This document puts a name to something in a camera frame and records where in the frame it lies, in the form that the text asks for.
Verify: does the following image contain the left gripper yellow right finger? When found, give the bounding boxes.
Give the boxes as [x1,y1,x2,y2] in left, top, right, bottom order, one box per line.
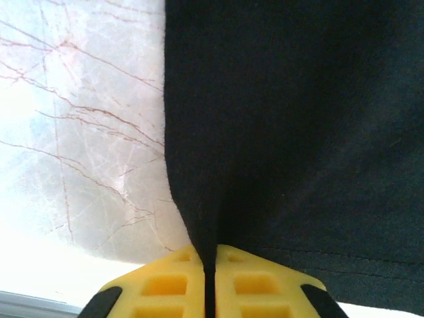
[213,244,349,318]

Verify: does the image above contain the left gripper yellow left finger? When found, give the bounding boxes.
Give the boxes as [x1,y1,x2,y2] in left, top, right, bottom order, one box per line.
[78,244,209,318]

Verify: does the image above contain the black t-shirt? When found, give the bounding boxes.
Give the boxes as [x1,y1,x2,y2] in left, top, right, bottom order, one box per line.
[163,0,424,318]

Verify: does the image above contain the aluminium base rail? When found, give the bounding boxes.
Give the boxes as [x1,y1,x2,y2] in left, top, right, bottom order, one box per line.
[0,290,85,318]

